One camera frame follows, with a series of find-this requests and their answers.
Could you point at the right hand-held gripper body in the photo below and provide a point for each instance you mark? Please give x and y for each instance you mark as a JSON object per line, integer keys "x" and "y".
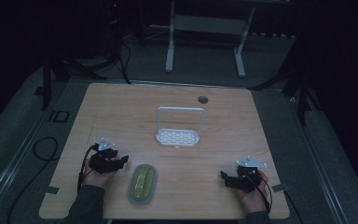
{"x": 249, "y": 179}

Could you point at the person's left hand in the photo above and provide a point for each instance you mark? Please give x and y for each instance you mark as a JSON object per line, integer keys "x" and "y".
{"x": 97, "y": 178}

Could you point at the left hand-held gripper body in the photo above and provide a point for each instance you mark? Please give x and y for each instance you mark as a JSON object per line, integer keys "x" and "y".
{"x": 102, "y": 163}

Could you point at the person's right hand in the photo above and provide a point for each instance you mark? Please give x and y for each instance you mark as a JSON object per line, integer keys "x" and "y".
{"x": 254, "y": 199}

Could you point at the yellow-green soap bar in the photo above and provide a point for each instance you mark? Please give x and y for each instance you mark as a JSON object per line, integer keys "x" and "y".
{"x": 142, "y": 183}

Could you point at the white metal table frame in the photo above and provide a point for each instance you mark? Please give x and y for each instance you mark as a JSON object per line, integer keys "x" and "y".
{"x": 209, "y": 24}

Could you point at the black metal stand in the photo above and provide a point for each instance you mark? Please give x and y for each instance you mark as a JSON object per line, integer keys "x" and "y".
{"x": 303, "y": 93}
{"x": 46, "y": 84}

